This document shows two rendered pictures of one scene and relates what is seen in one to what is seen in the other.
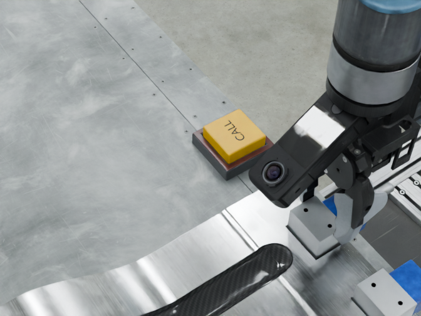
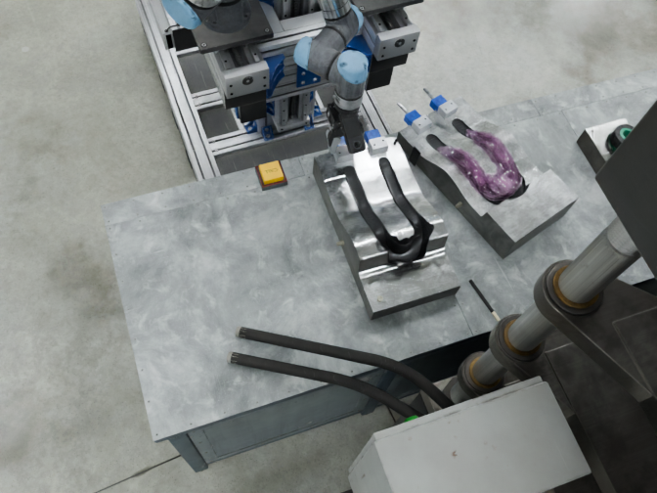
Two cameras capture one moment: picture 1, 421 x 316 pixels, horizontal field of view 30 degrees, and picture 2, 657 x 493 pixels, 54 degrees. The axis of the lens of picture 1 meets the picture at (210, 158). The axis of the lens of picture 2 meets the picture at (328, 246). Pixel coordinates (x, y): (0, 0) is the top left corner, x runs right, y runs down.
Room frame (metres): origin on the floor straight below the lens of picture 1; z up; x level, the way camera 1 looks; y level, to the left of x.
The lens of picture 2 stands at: (0.32, 0.97, 2.46)
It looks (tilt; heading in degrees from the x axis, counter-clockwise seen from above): 63 degrees down; 279
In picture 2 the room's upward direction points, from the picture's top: 9 degrees clockwise
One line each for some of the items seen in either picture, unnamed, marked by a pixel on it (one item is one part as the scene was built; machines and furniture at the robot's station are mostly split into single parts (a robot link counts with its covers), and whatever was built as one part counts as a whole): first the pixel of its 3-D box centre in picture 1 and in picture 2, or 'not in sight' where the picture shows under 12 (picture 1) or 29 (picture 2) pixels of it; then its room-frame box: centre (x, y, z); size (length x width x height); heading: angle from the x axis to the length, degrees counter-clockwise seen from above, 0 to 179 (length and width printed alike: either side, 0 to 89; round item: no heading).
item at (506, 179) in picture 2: not in sight; (484, 160); (0.08, -0.24, 0.90); 0.26 x 0.18 x 0.08; 143
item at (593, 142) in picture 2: not in sight; (616, 155); (-0.32, -0.45, 0.84); 0.20 x 0.15 x 0.07; 126
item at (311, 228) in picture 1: (347, 212); (337, 143); (0.52, -0.15, 0.89); 0.13 x 0.05 x 0.05; 126
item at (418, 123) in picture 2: not in sight; (411, 116); (0.33, -0.36, 0.86); 0.13 x 0.05 x 0.05; 143
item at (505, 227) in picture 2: not in sight; (483, 168); (0.08, -0.24, 0.86); 0.50 x 0.26 x 0.11; 143
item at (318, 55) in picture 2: not in sight; (321, 54); (0.60, -0.18, 1.21); 0.11 x 0.11 x 0.08; 76
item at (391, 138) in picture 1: (362, 120); (344, 112); (0.51, -0.14, 1.05); 0.09 x 0.08 x 0.12; 126
